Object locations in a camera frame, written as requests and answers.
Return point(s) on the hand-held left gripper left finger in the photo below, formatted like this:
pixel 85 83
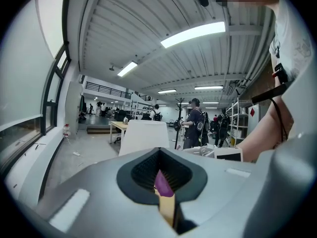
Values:
pixel 104 190

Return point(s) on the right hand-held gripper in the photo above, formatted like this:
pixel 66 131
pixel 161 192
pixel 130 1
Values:
pixel 227 151

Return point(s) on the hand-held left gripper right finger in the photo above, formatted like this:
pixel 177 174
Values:
pixel 218 190

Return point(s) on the purple cloth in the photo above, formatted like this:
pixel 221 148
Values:
pixel 163 185

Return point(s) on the white table lamp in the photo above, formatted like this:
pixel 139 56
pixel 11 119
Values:
pixel 143 135

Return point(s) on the person's right forearm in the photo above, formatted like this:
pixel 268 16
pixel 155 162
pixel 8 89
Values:
pixel 267 128

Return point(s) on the wooden desk with white legs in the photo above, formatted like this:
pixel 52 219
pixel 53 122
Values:
pixel 119 125

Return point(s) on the white storage rack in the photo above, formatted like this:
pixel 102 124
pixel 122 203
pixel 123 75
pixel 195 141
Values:
pixel 237 125

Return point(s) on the white power strip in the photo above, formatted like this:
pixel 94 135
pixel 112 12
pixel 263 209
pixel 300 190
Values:
pixel 76 153

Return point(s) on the black light stand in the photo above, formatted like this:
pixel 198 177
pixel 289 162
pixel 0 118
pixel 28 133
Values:
pixel 177 133

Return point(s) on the wooden step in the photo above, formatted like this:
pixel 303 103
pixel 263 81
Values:
pixel 97 130

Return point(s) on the ceiling light panel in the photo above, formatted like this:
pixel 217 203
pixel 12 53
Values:
pixel 127 69
pixel 193 35
pixel 167 91
pixel 208 87

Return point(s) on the red-capped bottles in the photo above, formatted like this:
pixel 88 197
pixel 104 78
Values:
pixel 66 131

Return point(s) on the silver kettle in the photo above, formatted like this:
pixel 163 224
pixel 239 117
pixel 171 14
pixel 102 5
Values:
pixel 125 121

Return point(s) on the beige locker cabinet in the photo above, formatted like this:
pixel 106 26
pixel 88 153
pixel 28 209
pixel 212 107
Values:
pixel 73 110

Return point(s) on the white shelving rack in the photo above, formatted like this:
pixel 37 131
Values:
pixel 141 109

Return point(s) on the black balcony railing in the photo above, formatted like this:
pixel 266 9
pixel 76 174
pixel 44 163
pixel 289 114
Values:
pixel 109 90

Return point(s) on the person in white shirt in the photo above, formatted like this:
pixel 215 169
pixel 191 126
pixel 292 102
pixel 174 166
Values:
pixel 294 33

